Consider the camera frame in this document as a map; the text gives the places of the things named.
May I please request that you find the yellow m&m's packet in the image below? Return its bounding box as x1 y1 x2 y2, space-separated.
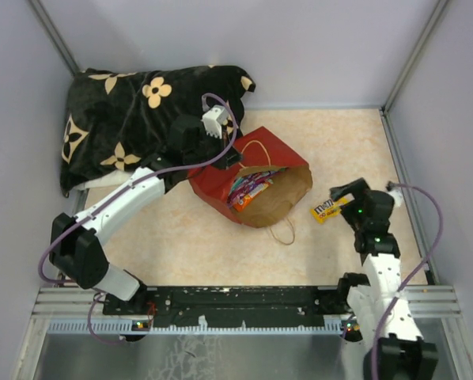
310 197 349 224

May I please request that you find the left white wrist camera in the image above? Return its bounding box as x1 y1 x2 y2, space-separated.
202 105 229 139

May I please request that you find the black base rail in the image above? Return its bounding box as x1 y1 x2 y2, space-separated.
103 286 350 329

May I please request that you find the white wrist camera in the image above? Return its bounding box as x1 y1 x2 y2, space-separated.
202 105 229 139
386 181 404 207

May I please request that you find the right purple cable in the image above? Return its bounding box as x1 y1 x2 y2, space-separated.
369 182 445 380

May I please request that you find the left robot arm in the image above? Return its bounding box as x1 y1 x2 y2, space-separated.
38 106 242 314

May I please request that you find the black floral pillow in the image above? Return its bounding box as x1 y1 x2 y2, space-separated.
59 65 256 196

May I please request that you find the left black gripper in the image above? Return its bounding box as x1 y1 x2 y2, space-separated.
184 127 244 169

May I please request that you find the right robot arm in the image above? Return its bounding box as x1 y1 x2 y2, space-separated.
330 178 439 379

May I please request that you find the red brown paper bag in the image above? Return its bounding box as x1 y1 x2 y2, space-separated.
189 127 313 228

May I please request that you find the orange snack packet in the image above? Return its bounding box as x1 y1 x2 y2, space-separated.
232 179 273 212

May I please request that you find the purple snack packet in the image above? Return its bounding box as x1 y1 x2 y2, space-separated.
228 169 284 199

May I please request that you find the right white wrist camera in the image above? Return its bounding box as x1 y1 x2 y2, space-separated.
386 181 404 207

